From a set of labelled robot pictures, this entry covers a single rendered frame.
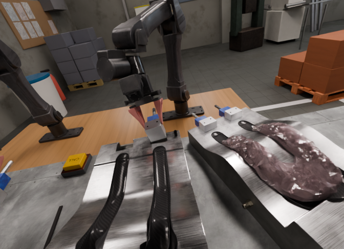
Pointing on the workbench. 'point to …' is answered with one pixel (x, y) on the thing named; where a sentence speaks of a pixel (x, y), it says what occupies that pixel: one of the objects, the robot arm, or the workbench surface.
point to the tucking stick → (53, 227)
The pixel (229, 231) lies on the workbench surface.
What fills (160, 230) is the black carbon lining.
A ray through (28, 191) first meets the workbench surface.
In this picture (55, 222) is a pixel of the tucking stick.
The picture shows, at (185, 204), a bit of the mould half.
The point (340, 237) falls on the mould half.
